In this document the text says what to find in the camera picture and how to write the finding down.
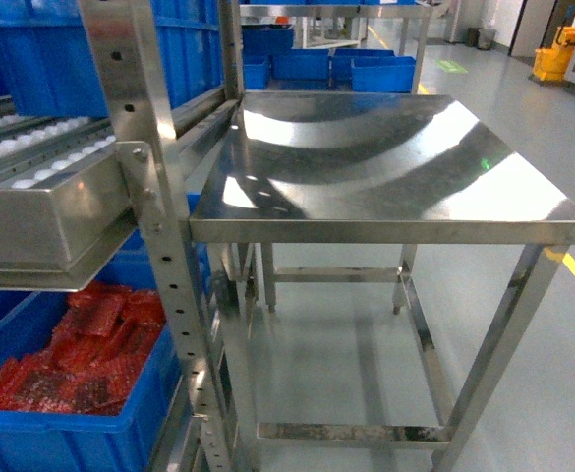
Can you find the yellow mop bucket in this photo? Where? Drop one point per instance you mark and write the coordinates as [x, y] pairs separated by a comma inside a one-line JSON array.
[[551, 63]]

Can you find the stainless steel side table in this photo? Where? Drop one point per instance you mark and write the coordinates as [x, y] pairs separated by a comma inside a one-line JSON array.
[[344, 187]]

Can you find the red bubble wrap bags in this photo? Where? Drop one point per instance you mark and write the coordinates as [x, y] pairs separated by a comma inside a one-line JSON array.
[[93, 358]]

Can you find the blue bin with red bags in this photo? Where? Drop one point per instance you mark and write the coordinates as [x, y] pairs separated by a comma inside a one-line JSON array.
[[75, 442]]

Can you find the stainless steel shelf rack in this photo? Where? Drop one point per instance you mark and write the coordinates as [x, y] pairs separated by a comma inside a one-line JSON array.
[[60, 233]]

